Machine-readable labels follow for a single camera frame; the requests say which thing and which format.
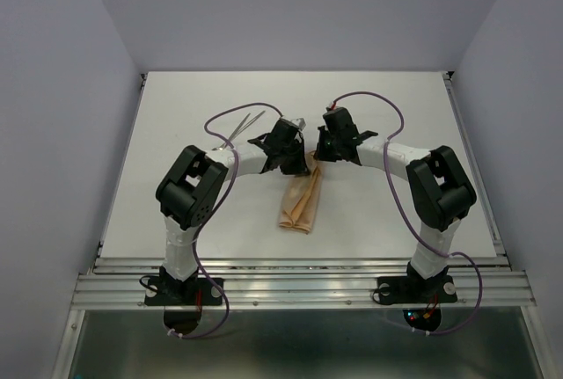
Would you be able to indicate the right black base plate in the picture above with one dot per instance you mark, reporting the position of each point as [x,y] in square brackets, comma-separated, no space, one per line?
[391,290]

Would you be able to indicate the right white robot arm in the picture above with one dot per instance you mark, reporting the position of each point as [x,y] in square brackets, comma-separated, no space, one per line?
[441,191]

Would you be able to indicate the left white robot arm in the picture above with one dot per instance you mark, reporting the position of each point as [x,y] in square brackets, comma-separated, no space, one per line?
[189,191]

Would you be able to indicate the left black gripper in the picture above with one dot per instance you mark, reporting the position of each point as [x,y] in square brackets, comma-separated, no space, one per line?
[299,168]

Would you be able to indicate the silver metal spoon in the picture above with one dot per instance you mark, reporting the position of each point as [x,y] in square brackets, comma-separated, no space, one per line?
[249,122]

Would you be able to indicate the orange cloth napkin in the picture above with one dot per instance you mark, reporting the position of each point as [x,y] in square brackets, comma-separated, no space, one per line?
[299,204]

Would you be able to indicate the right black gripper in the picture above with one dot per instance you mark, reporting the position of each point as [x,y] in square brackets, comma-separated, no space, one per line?
[319,153]

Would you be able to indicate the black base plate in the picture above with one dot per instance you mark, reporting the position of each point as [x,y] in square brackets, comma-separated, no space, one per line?
[391,290]
[197,292]

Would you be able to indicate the aluminium frame rail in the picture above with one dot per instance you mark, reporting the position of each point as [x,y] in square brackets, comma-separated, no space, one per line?
[278,284]

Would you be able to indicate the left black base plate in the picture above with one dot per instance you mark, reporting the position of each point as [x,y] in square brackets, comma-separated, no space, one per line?
[197,292]

